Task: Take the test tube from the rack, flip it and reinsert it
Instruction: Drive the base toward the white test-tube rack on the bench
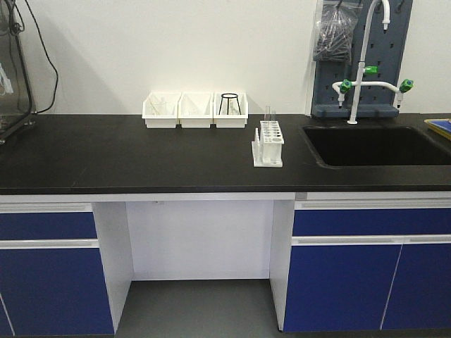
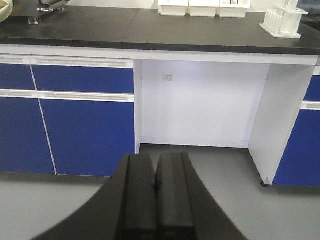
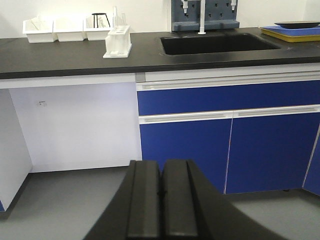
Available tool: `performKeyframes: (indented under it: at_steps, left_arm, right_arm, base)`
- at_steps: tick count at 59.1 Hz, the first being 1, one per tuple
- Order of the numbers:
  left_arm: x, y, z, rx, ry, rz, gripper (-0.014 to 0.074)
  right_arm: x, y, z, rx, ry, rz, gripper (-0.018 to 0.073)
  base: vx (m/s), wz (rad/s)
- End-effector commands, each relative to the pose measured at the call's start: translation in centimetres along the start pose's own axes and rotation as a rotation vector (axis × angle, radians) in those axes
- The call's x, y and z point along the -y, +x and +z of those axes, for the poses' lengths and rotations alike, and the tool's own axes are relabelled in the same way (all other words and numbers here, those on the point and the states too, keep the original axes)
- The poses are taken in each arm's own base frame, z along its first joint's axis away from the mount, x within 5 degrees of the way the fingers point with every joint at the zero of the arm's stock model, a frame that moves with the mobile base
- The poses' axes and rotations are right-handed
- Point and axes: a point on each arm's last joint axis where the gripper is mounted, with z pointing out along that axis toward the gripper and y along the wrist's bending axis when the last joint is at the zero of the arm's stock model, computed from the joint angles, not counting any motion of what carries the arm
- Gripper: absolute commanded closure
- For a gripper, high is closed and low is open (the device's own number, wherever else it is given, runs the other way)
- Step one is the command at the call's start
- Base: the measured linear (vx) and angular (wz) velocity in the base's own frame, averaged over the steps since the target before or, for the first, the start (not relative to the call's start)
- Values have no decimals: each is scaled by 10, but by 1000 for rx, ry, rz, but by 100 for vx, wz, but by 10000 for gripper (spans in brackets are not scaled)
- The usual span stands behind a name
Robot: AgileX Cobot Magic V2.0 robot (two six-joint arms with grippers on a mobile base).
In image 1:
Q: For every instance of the white test tube rack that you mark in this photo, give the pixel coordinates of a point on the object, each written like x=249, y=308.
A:
x=267, y=145

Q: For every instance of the clear rear test tube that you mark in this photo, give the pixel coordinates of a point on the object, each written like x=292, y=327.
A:
x=267, y=115

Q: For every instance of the grey pegboard drying rack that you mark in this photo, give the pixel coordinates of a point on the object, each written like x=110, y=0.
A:
x=384, y=54

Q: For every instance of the white right storage bin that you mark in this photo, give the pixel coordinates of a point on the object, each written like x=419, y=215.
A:
x=231, y=121

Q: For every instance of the white storage bin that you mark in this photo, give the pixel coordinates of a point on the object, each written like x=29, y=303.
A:
x=170, y=120
x=231, y=121
x=203, y=101

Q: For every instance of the clear glass flask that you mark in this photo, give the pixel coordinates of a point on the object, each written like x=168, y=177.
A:
x=233, y=109

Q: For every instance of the white middle storage bin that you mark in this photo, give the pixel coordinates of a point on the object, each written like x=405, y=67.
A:
x=203, y=101

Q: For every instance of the small clear glass beaker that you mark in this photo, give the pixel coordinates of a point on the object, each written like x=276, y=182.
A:
x=192, y=110

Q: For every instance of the black metal tripod stand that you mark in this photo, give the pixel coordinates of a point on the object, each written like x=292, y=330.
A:
x=226, y=98

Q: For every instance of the white left storage bin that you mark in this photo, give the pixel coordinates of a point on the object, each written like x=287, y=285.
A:
x=170, y=120

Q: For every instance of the black lab sink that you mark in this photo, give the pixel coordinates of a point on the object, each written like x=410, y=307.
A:
x=341, y=147

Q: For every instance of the white gooseneck lab faucet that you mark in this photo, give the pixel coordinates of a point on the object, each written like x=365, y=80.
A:
x=343, y=87

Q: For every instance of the blue cabinet door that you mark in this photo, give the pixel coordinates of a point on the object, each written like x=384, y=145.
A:
x=338, y=288
x=420, y=296
x=53, y=292

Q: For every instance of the plastic bag of pegs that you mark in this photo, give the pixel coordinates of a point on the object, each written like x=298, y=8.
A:
x=335, y=28

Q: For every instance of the blue right drawer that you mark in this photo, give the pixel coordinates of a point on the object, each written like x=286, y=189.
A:
x=402, y=221

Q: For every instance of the blue drawer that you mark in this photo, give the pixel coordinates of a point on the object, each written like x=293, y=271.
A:
x=402, y=221
x=29, y=226

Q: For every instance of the blue left drawer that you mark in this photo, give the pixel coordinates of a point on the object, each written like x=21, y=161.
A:
x=29, y=226

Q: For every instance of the blue left cabinet door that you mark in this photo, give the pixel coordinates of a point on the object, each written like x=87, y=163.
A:
x=53, y=292

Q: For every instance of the yellow tray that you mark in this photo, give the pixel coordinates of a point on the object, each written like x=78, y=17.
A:
x=440, y=126

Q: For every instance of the blue far right cabinet door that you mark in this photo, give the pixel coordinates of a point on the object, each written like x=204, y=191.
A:
x=420, y=296

